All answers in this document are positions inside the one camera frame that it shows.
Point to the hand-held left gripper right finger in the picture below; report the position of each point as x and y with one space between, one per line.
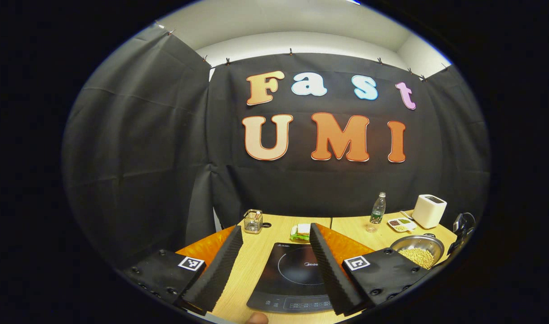
335 279

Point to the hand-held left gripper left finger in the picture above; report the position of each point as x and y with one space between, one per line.
216 274

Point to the black induction cooktop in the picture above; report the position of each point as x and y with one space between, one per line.
292 279

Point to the pile of yellow soybeans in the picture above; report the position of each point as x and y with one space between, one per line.
420 257

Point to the white toaster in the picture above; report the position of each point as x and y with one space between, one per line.
429 211

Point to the white divided dish of beans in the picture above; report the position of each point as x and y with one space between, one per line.
402 224

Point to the sandwich with lettuce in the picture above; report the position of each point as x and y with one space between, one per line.
303 229

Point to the clear plastic water bottle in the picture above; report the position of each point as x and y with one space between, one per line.
377 213

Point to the black backdrop cloth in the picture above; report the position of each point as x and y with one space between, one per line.
301 184

